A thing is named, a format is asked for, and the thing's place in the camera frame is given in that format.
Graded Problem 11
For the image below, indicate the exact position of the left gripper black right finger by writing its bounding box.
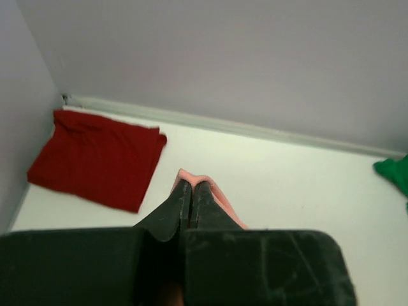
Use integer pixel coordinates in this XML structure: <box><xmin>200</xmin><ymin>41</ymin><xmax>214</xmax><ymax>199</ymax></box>
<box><xmin>189</xmin><ymin>182</ymin><xmax>243</xmax><ymax>230</ymax></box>

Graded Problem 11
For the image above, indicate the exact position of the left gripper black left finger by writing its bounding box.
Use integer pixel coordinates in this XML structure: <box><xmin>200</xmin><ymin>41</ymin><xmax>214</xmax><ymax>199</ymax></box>
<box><xmin>134</xmin><ymin>180</ymin><xmax>192</xmax><ymax>241</ymax></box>

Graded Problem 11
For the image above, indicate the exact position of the red folded t shirt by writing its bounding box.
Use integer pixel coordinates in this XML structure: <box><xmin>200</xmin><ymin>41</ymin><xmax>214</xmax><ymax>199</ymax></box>
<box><xmin>27</xmin><ymin>110</ymin><xmax>167</xmax><ymax>213</ymax></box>

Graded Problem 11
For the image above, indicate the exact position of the green crumpled t shirt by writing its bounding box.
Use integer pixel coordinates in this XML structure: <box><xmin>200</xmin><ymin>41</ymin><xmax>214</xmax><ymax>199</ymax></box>
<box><xmin>373</xmin><ymin>156</ymin><xmax>408</xmax><ymax>198</ymax></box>

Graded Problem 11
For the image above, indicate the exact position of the pink t shirt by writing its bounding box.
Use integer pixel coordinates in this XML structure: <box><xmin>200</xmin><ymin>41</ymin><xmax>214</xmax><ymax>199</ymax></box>
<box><xmin>171</xmin><ymin>169</ymin><xmax>248</xmax><ymax>230</ymax></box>

